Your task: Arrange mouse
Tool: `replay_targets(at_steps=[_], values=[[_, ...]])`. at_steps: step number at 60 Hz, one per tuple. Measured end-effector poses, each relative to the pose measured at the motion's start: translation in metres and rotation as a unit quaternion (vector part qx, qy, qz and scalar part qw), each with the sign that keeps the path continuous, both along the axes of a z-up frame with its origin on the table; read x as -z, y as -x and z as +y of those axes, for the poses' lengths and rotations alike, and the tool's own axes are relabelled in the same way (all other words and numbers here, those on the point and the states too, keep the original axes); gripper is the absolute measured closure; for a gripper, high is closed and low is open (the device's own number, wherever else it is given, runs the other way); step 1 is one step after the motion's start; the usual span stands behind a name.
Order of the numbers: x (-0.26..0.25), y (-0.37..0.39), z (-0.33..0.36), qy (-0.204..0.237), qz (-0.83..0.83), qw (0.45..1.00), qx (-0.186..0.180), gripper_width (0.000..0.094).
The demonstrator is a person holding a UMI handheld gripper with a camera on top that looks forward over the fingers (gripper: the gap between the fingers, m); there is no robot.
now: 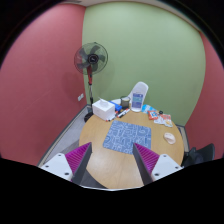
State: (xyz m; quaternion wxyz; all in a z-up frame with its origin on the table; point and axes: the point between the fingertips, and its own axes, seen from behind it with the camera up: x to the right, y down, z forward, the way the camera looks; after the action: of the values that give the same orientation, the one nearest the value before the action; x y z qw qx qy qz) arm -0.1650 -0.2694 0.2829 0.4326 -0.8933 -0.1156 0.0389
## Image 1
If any blue snack packet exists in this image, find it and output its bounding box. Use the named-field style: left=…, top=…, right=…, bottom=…
left=141, top=104, right=156, bottom=113

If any blue labelled plastic jar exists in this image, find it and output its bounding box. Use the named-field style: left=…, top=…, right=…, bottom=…
left=131, top=93, right=143, bottom=112

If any beige computer mouse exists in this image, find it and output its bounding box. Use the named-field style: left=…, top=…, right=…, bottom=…
left=164, top=133, right=176, bottom=144

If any blue flat box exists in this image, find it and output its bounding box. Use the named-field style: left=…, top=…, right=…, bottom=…
left=110, top=101, right=122, bottom=112

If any white tissue box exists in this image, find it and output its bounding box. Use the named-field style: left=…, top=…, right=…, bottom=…
left=92, top=99, right=115, bottom=120

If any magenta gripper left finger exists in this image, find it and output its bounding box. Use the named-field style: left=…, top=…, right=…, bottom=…
left=40, top=141, right=93, bottom=186

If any black and red standing fan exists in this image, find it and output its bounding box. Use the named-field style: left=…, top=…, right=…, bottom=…
left=73, top=41, right=109, bottom=123

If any black office chair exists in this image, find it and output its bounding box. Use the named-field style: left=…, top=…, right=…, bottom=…
left=181, top=143, right=215, bottom=168

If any white wall socket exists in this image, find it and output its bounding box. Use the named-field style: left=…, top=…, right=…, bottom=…
left=78, top=93, right=84, bottom=101

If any white plastic chair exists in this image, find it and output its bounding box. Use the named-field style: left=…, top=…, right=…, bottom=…
left=128, top=81, right=148, bottom=99

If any orange snack packet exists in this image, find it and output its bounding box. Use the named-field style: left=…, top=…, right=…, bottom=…
left=148, top=110, right=159, bottom=120

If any red marker pen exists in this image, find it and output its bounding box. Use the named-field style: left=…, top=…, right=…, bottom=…
left=114, top=112, right=122, bottom=119

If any blue patterned mouse pad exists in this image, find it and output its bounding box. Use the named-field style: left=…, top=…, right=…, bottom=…
left=103, top=120, right=151, bottom=154

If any black marker pen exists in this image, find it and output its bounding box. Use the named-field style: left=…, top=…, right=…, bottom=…
left=117, top=109, right=130, bottom=118

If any white red snack packet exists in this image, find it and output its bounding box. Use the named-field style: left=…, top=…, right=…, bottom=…
left=154, top=114, right=173, bottom=127

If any dark round cup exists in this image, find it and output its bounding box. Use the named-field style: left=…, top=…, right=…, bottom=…
left=121, top=96, right=130, bottom=108

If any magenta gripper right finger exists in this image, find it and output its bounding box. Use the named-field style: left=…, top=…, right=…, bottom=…
left=132, top=142, right=184, bottom=186

